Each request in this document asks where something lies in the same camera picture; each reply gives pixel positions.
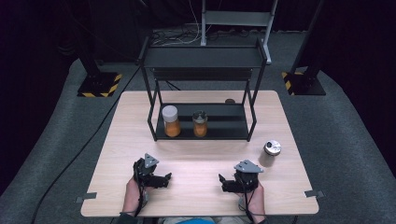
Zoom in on silver-lid grey spice jar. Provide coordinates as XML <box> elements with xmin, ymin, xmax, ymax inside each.
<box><xmin>258</xmin><ymin>139</ymin><xmax>283</xmax><ymax>168</ymax></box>

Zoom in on silver-lid orange spice jar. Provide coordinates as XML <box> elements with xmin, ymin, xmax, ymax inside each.
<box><xmin>191</xmin><ymin>109</ymin><xmax>209</xmax><ymax>138</ymax></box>

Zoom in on person's right hand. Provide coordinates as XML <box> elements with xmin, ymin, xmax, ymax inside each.
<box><xmin>238</xmin><ymin>182</ymin><xmax>266</xmax><ymax>224</ymax></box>

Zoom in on person's left hand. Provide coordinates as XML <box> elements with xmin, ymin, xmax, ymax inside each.
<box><xmin>121</xmin><ymin>176</ymin><xmax>154</xmax><ymax>217</ymax></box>

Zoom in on grey metal stand frame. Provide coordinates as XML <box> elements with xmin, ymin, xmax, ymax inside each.
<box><xmin>200</xmin><ymin>0</ymin><xmax>279</xmax><ymax>65</ymax></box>

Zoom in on long black floor cable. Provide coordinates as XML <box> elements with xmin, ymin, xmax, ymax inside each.
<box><xmin>30</xmin><ymin>64</ymin><xmax>142</xmax><ymax>224</ymax></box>

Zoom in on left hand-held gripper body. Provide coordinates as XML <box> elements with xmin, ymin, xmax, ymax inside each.
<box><xmin>133</xmin><ymin>152</ymin><xmax>164</xmax><ymax>189</ymax></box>

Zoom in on person's blue garment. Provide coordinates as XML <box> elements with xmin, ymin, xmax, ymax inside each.
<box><xmin>174</xmin><ymin>218</ymin><xmax>216</xmax><ymax>224</ymax></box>

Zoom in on hand-held gripper cable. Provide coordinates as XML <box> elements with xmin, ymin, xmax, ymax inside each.
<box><xmin>237</xmin><ymin>183</ymin><xmax>269</xmax><ymax>223</ymax></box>
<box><xmin>120</xmin><ymin>181</ymin><xmax>149</xmax><ymax>218</ymax></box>

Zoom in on black stand with striped base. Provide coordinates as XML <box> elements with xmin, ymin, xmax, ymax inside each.
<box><xmin>281</xmin><ymin>0</ymin><xmax>327</xmax><ymax>97</ymax></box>
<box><xmin>77</xmin><ymin>46</ymin><xmax>123</xmax><ymax>98</ymax></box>

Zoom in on right hand-held gripper cable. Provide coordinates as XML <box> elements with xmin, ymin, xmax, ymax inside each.
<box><xmin>237</xmin><ymin>183</ymin><xmax>269</xmax><ymax>223</ymax></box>

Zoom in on left hand-held gripper cable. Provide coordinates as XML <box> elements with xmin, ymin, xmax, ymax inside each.
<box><xmin>120</xmin><ymin>181</ymin><xmax>149</xmax><ymax>218</ymax></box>

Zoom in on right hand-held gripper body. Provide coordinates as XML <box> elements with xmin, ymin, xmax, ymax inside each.
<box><xmin>226</xmin><ymin>159</ymin><xmax>264</xmax><ymax>194</ymax></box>

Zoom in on black metal two-tier rack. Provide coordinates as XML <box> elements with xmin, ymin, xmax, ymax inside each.
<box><xmin>136</xmin><ymin>35</ymin><xmax>269</xmax><ymax>143</ymax></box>

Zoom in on tangle of floor cables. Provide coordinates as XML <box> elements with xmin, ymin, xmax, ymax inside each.
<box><xmin>150</xmin><ymin>0</ymin><xmax>204</xmax><ymax>47</ymax></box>

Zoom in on white-lid orange spice jar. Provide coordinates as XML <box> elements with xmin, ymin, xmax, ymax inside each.
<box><xmin>161</xmin><ymin>105</ymin><xmax>182</xmax><ymax>138</ymax></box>

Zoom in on grey tape marker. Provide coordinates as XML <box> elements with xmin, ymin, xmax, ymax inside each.
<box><xmin>304</xmin><ymin>189</ymin><xmax>325</xmax><ymax>199</ymax></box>
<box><xmin>74</xmin><ymin>191</ymin><xmax>98</xmax><ymax>204</ymax></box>

